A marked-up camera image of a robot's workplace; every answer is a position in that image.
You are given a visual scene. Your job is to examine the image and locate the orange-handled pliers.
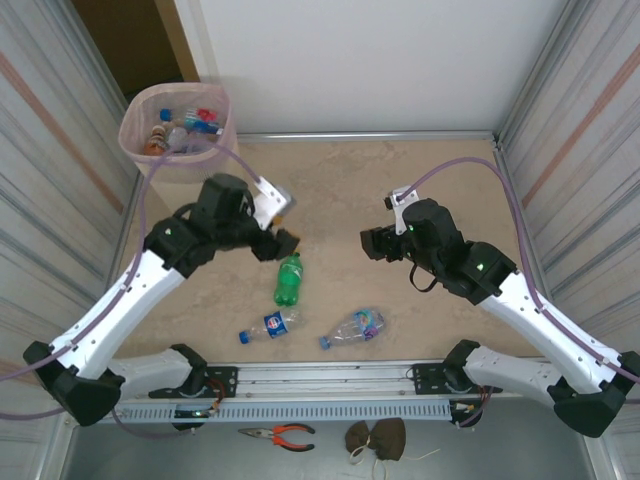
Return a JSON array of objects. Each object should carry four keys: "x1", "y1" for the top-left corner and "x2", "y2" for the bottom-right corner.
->
[{"x1": 237, "y1": 423, "x2": 317, "y2": 453}]

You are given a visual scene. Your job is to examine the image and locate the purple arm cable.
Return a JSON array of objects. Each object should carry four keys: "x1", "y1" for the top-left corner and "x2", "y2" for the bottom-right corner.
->
[
  {"x1": 0, "y1": 139, "x2": 266, "y2": 440},
  {"x1": 397, "y1": 157, "x2": 631, "y2": 374}
]

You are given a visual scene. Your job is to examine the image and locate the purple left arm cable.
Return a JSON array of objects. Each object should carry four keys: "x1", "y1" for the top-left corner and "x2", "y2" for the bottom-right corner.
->
[{"x1": 0, "y1": 139, "x2": 266, "y2": 440}]

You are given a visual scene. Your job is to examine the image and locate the striped-label bottle blue cap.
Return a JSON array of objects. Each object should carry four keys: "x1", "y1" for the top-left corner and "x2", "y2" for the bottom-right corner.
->
[{"x1": 158, "y1": 107, "x2": 217, "y2": 126}]

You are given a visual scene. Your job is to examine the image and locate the pink mesh waste bin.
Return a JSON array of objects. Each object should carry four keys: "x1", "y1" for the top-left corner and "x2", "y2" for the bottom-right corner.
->
[{"x1": 118, "y1": 83, "x2": 241, "y2": 187}]

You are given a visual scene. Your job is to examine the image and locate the brown wooden door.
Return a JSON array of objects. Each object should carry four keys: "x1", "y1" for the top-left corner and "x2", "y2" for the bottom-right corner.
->
[{"x1": 72, "y1": 0, "x2": 200, "y2": 96}]

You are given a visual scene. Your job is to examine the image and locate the brown cloth pouch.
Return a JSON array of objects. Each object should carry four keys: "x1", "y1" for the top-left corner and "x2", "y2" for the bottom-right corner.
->
[{"x1": 344, "y1": 417, "x2": 407, "y2": 462}]

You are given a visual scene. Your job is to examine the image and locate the brown chocolate drink bottle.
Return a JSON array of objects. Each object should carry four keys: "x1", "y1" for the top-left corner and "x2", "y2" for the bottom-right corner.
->
[{"x1": 144, "y1": 124, "x2": 169, "y2": 157}]

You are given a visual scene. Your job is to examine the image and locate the aluminium side frame rail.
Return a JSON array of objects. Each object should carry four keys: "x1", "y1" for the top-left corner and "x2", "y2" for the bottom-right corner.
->
[{"x1": 492, "y1": 133, "x2": 569, "y2": 357}]

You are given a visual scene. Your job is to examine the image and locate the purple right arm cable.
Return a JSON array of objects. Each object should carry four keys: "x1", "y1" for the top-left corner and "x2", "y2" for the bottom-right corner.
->
[{"x1": 397, "y1": 157, "x2": 631, "y2": 374}]

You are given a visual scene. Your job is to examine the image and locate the green bottle yellow cap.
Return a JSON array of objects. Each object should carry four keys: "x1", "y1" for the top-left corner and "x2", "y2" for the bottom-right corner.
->
[{"x1": 273, "y1": 252, "x2": 307, "y2": 307}]

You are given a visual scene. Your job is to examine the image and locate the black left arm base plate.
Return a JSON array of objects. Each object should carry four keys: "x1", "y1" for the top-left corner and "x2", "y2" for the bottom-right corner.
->
[{"x1": 148, "y1": 366, "x2": 239, "y2": 400}]

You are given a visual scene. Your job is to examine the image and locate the aluminium frame crossbar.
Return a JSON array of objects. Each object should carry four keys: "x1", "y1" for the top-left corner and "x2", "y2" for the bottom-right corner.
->
[{"x1": 235, "y1": 130, "x2": 501, "y2": 144}]

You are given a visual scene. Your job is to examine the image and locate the aluminium mounting rail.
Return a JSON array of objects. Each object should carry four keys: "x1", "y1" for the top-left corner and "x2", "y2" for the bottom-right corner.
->
[{"x1": 122, "y1": 362, "x2": 556, "y2": 401}]

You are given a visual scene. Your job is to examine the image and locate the grey slotted cable duct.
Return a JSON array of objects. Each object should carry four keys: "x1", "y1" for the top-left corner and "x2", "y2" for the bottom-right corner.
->
[{"x1": 102, "y1": 402, "x2": 454, "y2": 424}]

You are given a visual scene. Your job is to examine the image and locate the large Pepsi bottle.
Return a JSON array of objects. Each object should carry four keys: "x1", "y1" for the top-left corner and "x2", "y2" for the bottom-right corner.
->
[{"x1": 237, "y1": 307, "x2": 306, "y2": 345}]

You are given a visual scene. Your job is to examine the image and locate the colourful-label clear bottle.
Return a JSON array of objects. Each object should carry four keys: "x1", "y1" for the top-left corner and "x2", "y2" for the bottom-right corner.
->
[{"x1": 318, "y1": 308, "x2": 387, "y2": 350}]

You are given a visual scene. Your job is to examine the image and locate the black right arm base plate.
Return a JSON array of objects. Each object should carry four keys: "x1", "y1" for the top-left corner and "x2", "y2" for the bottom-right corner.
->
[{"x1": 412, "y1": 362, "x2": 451, "y2": 396}]

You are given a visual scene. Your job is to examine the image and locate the white string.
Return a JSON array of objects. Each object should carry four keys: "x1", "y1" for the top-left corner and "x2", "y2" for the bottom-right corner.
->
[{"x1": 348, "y1": 446, "x2": 442, "y2": 479}]

